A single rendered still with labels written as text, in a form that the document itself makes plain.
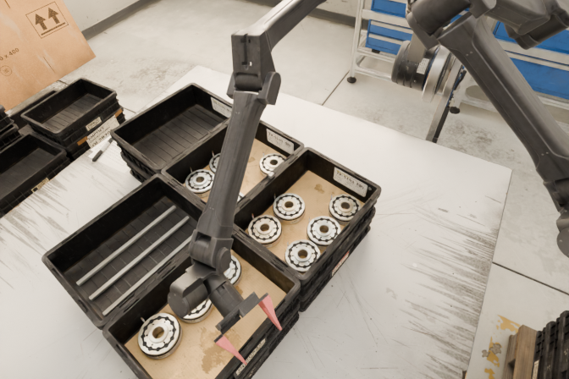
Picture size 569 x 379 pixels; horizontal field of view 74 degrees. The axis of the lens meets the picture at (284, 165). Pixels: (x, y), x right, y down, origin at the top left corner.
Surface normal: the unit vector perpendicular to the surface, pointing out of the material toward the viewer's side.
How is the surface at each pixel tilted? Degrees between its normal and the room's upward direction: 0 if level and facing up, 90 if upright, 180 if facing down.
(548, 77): 90
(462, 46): 87
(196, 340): 0
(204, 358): 0
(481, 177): 0
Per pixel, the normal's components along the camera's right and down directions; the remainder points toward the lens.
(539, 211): -0.02, -0.67
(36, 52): 0.83, 0.17
